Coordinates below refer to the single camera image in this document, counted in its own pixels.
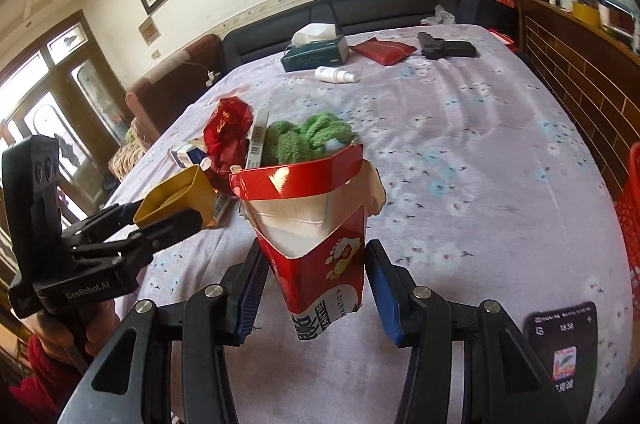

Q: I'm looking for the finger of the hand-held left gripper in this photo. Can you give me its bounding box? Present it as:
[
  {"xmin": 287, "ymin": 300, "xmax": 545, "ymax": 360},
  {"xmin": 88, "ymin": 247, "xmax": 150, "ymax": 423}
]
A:
[
  {"xmin": 65, "ymin": 208, "xmax": 205, "ymax": 276},
  {"xmin": 61, "ymin": 200, "xmax": 146, "ymax": 241}
]

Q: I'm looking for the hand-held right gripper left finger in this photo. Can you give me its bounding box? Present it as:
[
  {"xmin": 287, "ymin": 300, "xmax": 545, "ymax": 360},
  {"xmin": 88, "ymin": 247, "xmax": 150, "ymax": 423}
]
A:
[{"xmin": 57, "ymin": 237, "xmax": 273, "ymax": 424}]

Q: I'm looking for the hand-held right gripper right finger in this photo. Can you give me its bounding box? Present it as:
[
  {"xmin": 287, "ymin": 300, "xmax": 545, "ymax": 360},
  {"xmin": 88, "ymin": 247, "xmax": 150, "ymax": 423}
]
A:
[{"xmin": 365, "ymin": 239, "xmax": 591, "ymax": 424}]

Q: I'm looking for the yellow cardboard box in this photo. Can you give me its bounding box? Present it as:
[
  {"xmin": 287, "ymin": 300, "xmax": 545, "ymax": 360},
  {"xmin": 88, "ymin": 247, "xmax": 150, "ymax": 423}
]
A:
[{"xmin": 132, "ymin": 165, "xmax": 221, "ymax": 230}]

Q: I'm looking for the red milk carton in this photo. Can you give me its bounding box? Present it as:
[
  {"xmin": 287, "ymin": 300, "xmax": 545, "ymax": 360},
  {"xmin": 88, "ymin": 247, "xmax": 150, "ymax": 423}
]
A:
[{"xmin": 229, "ymin": 143, "xmax": 386, "ymax": 345}]

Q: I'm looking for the blue white medicine box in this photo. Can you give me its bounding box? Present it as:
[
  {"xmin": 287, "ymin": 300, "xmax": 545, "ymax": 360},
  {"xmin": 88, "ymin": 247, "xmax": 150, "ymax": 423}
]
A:
[{"xmin": 169, "ymin": 142, "xmax": 209, "ymax": 168}]

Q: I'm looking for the person's left hand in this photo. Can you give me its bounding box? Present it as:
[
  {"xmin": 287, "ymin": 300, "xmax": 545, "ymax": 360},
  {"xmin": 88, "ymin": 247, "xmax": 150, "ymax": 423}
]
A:
[{"xmin": 35, "ymin": 298, "xmax": 122, "ymax": 362}]

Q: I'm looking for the patterned seat cushion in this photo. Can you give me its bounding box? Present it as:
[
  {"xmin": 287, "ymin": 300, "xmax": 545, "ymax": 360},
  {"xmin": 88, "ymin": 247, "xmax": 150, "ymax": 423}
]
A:
[{"xmin": 109, "ymin": 139, "xmax": 151, "ymax": 182}]

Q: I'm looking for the white barcode box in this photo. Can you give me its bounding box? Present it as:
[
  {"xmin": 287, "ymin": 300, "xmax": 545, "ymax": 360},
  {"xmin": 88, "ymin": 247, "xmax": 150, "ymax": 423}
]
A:
[{"xmin": 245, "ymin": 109, "xmax": 271, "ymax": 170}]

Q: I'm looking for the brown armchair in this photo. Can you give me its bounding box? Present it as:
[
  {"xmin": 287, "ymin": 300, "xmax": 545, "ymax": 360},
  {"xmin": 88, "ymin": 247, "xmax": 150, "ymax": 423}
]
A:
[{"xmin": 125, "ymin": 33, "xmax": 226, "ymax": 150}]

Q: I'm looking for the wooden glass door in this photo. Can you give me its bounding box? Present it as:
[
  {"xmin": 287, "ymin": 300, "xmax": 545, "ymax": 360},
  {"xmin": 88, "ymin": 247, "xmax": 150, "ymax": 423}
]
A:
[{"xmin": 0, "ymin": 12, "xmax": 128, "ymax": 225}]

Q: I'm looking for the green plush toy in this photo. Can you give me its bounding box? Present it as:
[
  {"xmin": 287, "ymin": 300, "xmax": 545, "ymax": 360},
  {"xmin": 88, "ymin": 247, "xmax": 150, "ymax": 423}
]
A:
[{"xmin": 262, "ymin": 111, "xmax": 357, "ymax": 167}]

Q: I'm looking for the black smartphone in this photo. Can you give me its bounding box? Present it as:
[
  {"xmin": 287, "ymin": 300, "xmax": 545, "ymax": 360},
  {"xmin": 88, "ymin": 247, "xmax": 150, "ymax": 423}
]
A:
[{"xmin": 522, "ymin": 301, "xmax": 599, "ymax": 424}]

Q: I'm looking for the white spray bottle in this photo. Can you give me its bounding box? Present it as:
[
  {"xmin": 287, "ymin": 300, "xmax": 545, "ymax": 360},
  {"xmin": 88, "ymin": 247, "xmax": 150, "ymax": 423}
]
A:
[{"xmin": 314, "ymin": 65, "xmax": 360, "ymax": 84}]

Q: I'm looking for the dark green tissue box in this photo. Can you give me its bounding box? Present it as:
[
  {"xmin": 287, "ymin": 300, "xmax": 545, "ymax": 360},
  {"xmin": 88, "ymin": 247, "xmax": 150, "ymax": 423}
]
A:
[{"xmin": 280, "ymin": 24, "xmax": 349, "ymax": 74}]

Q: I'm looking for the red pouch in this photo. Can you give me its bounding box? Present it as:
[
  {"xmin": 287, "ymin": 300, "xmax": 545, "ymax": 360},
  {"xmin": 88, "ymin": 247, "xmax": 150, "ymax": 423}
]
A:
[{"xmin": 350, "ymin": 37, "xmax": 417, "ymax": 66}]

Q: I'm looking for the clear plastic bag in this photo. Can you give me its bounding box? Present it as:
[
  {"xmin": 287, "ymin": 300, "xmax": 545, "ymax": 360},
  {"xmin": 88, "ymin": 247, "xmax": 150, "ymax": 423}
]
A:
[{"xmin": 420, "ymin": 4, "xmax": 457, "ymax": 26}]

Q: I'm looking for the black leather sofa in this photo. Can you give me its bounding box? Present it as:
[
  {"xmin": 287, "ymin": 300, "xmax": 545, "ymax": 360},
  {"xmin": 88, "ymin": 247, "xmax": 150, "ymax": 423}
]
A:
[{"xmin": 221, "ymin": 0, "xmax": 463, "ymax": 72}]

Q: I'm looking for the wooden partition counter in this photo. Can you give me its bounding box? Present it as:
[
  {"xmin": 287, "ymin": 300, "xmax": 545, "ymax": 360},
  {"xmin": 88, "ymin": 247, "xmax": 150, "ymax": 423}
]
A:
[{"xmin": 515, "ymin": 0, "xmax": 640, "ymax": 205}]

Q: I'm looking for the yellow container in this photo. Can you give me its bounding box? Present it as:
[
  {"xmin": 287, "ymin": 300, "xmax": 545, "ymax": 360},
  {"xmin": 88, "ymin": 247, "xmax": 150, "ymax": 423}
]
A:
[{"xmin": 572, "ymin": 2, "xmax": 601, "ymax": 28}]

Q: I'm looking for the small wall plaque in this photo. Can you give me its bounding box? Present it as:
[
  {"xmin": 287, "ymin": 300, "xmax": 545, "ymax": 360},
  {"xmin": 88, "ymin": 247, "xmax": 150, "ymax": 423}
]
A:
[{"xmin": 138, "ymin": 17, "xmax": 162, "ymax": 45}]

